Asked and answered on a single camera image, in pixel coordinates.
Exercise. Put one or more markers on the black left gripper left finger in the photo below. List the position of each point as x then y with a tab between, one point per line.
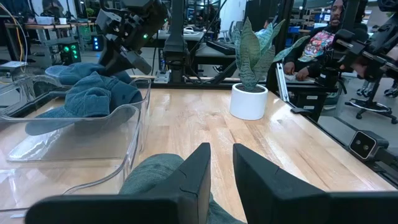
186	199

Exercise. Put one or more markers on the person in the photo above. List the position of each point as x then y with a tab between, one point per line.
317	46

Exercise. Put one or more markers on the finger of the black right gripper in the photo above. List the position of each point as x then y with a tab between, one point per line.
113	60
140	63

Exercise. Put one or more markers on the black keyboard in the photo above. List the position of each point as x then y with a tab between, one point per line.
220	47

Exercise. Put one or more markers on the silver aluminium extrusion bar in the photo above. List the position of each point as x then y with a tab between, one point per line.
281	81

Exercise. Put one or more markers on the black box with green lights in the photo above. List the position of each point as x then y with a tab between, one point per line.
70	54

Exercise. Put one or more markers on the dark green fabric hat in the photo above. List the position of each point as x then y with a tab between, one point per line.
149	174

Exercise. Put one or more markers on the white round plant pot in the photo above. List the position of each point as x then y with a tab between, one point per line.
248	104

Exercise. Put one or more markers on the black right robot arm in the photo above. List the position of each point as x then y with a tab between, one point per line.
175	37

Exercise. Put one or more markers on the small grey stereo camera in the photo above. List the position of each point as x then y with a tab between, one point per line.
365	144

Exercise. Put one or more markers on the clear plastic bin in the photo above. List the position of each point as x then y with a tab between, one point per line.
146	93
93	180

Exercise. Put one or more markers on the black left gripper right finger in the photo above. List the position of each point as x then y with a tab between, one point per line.
273	199

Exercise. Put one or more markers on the blue denim hat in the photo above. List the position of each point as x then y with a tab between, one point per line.
93	96
81	70

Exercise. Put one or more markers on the green snake plant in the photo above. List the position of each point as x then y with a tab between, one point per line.
255	56

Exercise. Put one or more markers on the black office chair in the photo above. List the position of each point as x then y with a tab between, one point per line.
370	107

